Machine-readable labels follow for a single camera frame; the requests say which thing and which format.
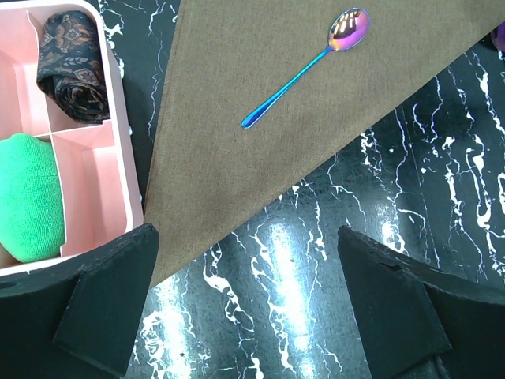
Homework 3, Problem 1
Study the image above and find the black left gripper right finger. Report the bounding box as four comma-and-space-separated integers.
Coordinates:
338, 226, 504, 378

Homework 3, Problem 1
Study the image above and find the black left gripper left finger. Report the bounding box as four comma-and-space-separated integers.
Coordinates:
1, 223, 159, 378

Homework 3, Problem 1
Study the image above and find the brown fabric napkin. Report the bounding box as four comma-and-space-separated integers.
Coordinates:
145, 0, 504, 284

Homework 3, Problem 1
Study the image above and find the purple iridescent spoon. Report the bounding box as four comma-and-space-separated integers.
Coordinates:
490, 22, 505, 52

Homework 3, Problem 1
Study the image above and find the green rolled cloth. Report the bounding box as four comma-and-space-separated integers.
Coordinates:
1, 133, 65, 263

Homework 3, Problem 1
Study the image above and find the pink divided organizer tray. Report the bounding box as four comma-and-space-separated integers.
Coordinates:
1, 1, 144, 276

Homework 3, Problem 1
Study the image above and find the dark paisley rolled cloth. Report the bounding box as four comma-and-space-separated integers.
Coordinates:
36, 10, 110, 124

